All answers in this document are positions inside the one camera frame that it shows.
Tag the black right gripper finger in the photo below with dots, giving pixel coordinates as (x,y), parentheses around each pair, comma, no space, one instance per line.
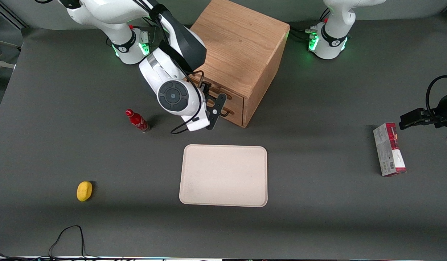
(206,88)
(217,110)

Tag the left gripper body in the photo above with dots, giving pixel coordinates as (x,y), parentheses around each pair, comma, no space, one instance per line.
(442,116)

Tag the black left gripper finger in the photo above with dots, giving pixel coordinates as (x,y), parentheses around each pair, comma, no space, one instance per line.
(414,119)

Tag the wooden drawer front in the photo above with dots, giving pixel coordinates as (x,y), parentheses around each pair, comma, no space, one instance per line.
(236,116)
(236,101)

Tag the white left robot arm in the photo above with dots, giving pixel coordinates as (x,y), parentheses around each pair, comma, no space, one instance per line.
(339,18)

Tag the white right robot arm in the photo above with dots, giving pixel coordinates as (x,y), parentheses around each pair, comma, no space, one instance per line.
(165,72)

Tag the wooden drawer cabinet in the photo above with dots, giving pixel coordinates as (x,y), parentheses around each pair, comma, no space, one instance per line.
(245,40)

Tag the red and grey carton box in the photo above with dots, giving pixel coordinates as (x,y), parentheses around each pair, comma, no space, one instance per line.
(388,150)

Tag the red soda bottle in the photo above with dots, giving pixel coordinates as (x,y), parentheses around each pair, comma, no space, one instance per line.
(138,121)

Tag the beige rectangular tray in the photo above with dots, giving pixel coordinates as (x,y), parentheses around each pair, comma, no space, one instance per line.
(223,175)

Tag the yellow lemon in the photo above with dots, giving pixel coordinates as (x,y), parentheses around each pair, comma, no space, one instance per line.
(84,191)

